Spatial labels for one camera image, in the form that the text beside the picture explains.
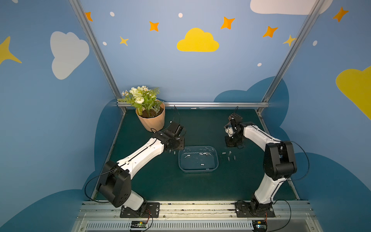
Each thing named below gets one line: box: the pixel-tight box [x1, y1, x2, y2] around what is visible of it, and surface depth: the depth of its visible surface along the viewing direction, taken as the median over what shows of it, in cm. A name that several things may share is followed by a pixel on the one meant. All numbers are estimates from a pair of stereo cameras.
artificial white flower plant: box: [117, 85, 163, 118], surface depth 88 cm
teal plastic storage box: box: [178, 145, 219, 173], surface depth 94 cm
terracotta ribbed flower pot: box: [135, 99, 166, 132], surface depth 98 cm
